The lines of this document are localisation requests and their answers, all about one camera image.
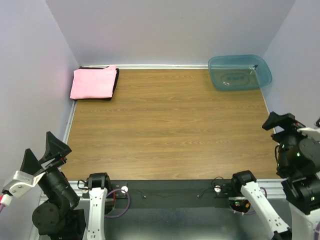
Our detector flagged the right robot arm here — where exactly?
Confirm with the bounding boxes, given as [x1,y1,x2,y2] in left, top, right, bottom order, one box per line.
[231,111,320,240]

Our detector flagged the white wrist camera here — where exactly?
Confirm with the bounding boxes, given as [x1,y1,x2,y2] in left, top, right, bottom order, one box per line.
[0,170,45,207]
[297,118,320,143]

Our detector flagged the blue translucent plastic bin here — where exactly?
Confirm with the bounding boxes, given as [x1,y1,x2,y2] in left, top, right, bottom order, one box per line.
[208,54,272,92]

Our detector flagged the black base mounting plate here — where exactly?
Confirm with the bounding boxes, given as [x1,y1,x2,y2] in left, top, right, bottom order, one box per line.
[110,177,235,209]

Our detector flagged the pink t-shirt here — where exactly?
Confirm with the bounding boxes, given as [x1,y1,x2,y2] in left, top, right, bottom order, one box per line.
[69,64,117,100]

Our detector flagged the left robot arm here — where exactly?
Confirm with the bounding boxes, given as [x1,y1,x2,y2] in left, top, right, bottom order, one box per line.
[20,131,111,240]

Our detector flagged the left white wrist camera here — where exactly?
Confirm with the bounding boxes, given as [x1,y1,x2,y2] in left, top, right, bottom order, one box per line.
[0,170,45,207]

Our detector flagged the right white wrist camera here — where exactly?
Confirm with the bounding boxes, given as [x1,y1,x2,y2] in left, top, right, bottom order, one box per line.
[297,118,320,143]

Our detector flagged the folded black t-shirt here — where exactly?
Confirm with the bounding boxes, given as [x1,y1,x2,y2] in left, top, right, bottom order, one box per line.
[72,66,120,102]

